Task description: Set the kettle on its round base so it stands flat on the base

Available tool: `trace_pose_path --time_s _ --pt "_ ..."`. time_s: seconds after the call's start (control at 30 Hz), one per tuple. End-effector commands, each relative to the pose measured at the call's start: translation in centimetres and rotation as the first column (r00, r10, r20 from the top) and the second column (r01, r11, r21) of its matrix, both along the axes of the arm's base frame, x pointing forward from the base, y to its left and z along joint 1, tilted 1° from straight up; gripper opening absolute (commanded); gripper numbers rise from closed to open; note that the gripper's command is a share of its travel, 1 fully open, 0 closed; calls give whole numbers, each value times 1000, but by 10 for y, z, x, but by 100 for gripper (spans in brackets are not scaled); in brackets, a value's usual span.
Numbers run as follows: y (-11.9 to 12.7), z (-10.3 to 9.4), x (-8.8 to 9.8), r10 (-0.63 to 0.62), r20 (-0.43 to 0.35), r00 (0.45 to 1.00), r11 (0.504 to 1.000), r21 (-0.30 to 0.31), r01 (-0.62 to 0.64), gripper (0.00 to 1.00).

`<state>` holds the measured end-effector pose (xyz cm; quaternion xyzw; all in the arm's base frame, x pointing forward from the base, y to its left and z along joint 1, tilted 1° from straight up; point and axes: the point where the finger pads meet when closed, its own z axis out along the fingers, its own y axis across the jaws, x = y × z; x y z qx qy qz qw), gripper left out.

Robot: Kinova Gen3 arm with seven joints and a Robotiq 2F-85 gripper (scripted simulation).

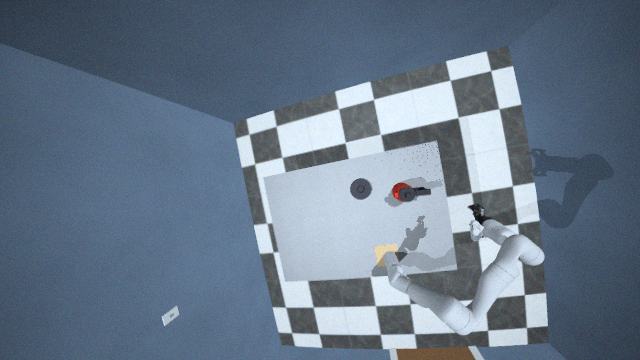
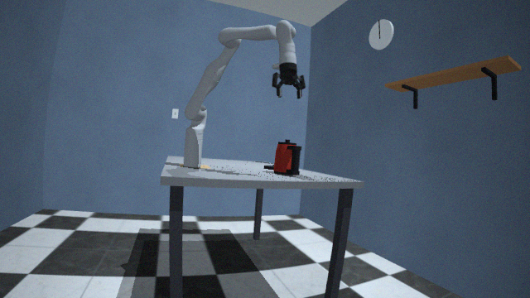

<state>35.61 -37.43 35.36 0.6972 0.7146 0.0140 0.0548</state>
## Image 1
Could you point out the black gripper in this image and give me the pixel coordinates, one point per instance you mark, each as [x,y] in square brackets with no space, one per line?
[480,217]

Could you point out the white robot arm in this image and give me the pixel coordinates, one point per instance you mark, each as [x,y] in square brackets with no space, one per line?
[492,282]

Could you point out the dark grey round disk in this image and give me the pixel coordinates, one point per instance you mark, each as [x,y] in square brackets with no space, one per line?
[360,188]

